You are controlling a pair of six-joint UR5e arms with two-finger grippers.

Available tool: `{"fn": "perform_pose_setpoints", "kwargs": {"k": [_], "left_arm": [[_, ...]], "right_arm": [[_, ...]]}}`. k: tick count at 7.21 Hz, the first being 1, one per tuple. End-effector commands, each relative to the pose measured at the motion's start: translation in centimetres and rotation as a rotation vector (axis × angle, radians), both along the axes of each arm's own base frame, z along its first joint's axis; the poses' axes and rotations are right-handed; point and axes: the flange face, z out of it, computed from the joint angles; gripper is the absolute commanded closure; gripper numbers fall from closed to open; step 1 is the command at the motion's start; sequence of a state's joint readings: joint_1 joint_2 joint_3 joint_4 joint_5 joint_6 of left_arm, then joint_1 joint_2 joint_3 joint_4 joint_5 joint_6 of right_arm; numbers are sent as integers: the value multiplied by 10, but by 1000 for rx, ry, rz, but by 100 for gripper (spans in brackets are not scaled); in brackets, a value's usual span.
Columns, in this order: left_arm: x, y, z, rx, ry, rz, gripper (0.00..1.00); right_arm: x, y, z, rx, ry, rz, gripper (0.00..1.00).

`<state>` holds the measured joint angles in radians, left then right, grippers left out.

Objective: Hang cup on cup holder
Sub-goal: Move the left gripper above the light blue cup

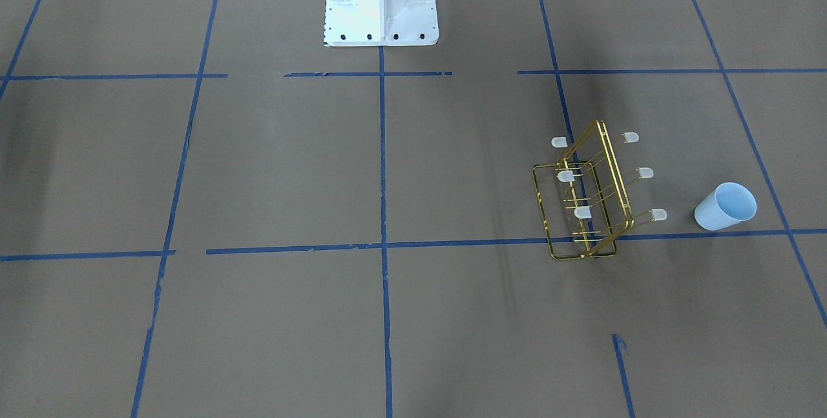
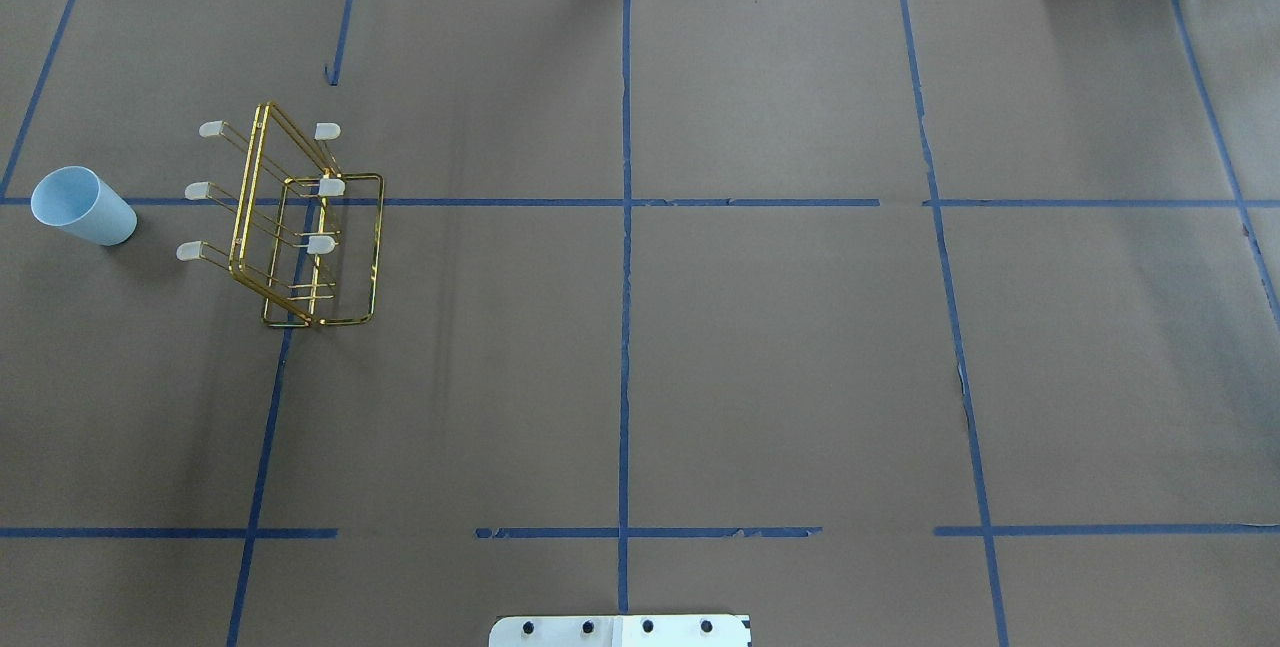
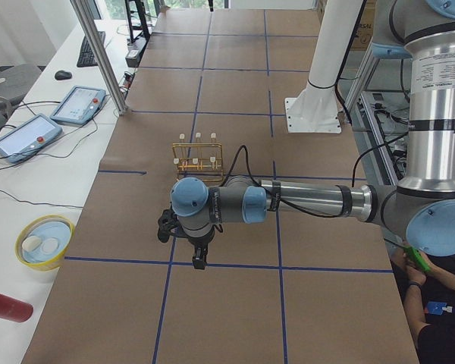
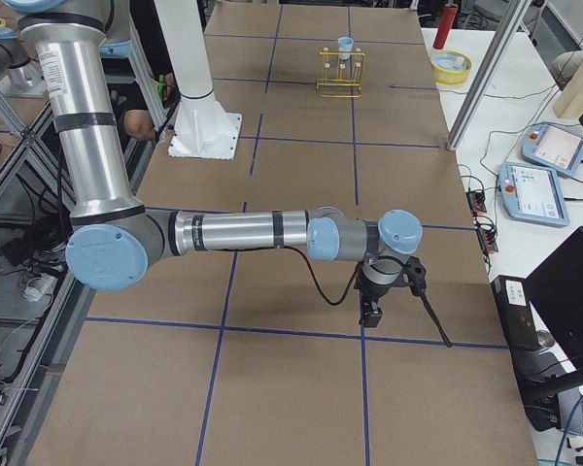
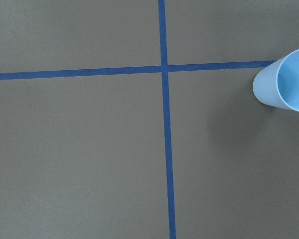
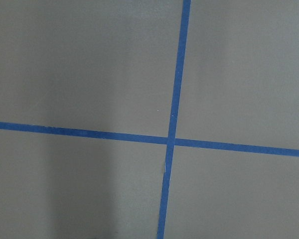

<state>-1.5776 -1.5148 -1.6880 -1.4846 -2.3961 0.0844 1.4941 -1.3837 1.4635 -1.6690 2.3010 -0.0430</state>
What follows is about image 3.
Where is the black keyboard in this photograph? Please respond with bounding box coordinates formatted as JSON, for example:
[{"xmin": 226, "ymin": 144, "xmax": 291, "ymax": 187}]
[{"xmin": 77, "ymin": 37, "xmax": 98, "ymax": 67}]

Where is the green handheld object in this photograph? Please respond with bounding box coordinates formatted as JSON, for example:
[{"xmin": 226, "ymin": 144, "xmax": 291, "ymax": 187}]
[{"xmin": 403, "ymin": 246, "xmax": 431, "ymax": 273}]

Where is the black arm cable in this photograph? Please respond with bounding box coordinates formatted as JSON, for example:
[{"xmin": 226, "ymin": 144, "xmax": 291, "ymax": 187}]
[{"xmin": 221, "ymin": 144, "xmax": 403, "ymax": 218}]

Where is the aluminium frame post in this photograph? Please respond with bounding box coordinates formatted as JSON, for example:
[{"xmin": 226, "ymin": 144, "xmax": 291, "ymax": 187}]
[{"xmin": 71, "ymin": 0, "xmax": 127, "ymax": 115}]

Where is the yellow bowl with blue lid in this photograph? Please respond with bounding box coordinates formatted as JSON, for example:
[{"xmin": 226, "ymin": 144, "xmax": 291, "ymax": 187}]
[{"xmin": 15, "ymin": 215, "xmax": 75, "ymax": 271}]

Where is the grey office chair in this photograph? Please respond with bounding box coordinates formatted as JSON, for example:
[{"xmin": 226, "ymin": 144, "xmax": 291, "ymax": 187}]
[{"xmin": 0, "ymin": 64, "xmax": 42, "ymax": 128}]

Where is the person in black clothes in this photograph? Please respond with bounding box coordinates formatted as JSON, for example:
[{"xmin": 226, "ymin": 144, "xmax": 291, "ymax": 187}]
[{"xmin": 391, "ymin": 249, "xmax": 455, "ymax": 363}]

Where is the gold wire cup holder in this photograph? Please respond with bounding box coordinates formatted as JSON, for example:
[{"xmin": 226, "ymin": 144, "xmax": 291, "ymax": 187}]
[{"xmin": 172, "ymin": 132, "xmax": 224, "ymax": 183}]

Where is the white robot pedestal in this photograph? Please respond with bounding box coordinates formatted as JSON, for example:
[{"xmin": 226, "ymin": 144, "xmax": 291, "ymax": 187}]
[{"xmin": 285, "ymin": 0, "xmax": 365, "ymax": 133}]

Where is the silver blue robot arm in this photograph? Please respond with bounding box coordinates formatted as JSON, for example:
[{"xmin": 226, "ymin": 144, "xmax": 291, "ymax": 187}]
[{"xmin": 158, "ymin": 1, "xmax": 455, "ymax": 269}]

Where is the black computer mouse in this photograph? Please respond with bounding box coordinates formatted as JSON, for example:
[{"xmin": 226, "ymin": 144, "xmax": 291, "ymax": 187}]
[{"xmin": 54, "ymin": 70, "xmax": 72, "ymax": 80}]

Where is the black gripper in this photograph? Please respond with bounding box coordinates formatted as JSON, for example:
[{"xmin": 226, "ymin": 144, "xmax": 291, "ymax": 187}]
[{"xmin": 182, "ymin": 223, "xmax": 215, "ymax": 269}]

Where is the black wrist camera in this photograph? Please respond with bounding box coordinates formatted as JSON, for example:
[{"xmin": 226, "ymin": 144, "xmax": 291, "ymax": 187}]
[{"xmin": 157, "ymin": 208, "xmax": 185, "ymax": 243}]

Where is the cardboard box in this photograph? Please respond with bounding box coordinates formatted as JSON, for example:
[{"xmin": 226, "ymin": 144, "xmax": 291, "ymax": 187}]
[{"xmin": 316, "ymin": 0, "xmax": 377, "ymax": 51}]

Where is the red bottle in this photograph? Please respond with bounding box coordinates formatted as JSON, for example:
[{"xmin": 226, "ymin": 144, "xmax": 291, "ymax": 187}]
[{"xmin": 0, "ymin": 293, "xmax": 33, "ymax": 322}]

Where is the near blue teach pendant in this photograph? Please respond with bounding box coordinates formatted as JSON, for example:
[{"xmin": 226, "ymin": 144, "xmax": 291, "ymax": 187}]
[{"xmin": 0, "ymin": 114, "xmax": 62, "ymax": 163}]

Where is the blue teach pendant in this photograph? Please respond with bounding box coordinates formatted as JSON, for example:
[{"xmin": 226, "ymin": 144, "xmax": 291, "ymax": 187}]
[
  {"xmin": 0, "ymin": 114, "xmax": 62, "ymax": 163},
  {"xmin": 50, "ymin": 86, "xmax": 106, "ymax": 126}
]

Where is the far blue teach pendant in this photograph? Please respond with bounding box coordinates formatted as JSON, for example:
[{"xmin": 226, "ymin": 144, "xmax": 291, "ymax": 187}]
[{"xmin": 50, "ymin": 86, "xmax": 106, "ymax": 126}]

